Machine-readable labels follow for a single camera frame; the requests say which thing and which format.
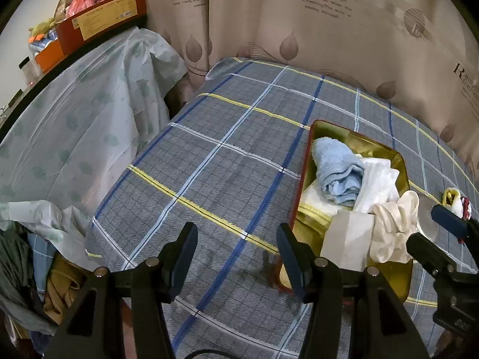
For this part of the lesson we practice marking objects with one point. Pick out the red white satin pouch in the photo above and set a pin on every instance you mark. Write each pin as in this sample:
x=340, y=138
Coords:
x=467, y=208

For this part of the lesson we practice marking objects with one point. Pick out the green-print plastic cover sheet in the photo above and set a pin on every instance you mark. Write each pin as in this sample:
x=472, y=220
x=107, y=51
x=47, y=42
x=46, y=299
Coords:
x=76, y=138

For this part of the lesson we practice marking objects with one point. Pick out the gold metal tin tray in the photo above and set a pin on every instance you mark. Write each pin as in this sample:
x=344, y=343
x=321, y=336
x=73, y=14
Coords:
x=399, y=275

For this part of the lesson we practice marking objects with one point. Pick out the yellow white small sock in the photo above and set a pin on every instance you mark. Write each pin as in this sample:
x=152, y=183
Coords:
x=452, y=200

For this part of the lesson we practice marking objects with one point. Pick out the pile of clothes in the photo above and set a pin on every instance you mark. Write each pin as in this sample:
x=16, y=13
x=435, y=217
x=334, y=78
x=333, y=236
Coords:
x=38, y=285

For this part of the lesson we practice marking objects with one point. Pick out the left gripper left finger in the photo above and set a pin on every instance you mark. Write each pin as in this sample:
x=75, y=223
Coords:
x=92, y=326

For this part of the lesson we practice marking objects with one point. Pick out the cream satin cloth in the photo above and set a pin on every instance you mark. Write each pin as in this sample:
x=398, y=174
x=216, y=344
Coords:
x=394, y=223

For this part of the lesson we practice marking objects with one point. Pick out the light blue towel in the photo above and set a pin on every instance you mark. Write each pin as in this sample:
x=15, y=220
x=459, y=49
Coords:
x=339, y=171

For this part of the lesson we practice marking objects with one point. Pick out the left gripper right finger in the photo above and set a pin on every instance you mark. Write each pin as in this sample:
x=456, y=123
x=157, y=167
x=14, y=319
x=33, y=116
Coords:
x=380, y=325

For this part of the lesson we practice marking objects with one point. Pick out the orange box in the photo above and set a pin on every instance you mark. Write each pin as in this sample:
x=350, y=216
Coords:
x=50, y=56

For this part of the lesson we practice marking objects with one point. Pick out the plaid grey bedsheet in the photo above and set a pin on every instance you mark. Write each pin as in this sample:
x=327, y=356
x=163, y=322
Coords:
x=230, y=162

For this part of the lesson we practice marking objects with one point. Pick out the red cardboard box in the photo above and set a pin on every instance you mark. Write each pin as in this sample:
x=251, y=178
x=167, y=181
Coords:
x=89, y=24

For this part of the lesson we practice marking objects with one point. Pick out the white floral Hygiene wipe pack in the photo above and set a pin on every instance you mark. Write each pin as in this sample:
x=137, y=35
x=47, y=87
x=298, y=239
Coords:
x=346, y=234

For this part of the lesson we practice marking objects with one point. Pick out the beige leaf-print curtain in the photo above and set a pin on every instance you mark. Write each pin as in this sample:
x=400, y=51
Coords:
x=421, y=55

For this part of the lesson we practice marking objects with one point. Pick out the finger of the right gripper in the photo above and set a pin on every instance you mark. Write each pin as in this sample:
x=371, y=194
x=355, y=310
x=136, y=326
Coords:
x=462, y=229
x=431, y=258

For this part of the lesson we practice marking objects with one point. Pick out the white dishcloth towel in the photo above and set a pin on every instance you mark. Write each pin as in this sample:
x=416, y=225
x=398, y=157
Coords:
x=378, y=184

